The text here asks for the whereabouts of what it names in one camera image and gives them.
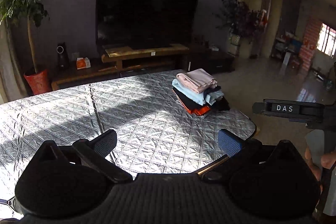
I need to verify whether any pink garment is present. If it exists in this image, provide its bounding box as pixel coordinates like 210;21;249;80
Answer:
176;69;217;94

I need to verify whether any person's right hand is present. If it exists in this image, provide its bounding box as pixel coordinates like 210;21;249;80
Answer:
304;146;336;183

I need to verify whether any black folded garment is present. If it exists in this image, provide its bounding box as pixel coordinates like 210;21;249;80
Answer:
172;85;231;111

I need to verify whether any orange folded garment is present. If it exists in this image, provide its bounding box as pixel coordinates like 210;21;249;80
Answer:
172;88;211;116

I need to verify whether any grey quilted table cover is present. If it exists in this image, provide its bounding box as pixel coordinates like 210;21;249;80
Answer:
1;71;256;198

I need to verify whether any light blue folded garment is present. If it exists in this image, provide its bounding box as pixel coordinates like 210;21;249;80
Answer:
172;79;224;106

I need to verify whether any red plant pot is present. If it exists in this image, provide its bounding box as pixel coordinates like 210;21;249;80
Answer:
24;68;52;95

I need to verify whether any orange tissue box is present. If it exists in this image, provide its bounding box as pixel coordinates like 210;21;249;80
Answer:
76;57;91;70

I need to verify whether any wooden TV bench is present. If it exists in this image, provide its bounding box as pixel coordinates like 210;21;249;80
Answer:
51;44;235;90

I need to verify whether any dark potted plant right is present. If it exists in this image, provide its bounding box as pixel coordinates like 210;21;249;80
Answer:
214;0;268;56

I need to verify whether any large black television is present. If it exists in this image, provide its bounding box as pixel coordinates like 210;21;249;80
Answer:
95;0;199;50

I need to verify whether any black speaker with ring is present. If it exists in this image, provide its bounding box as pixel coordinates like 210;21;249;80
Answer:
56;42;70;68

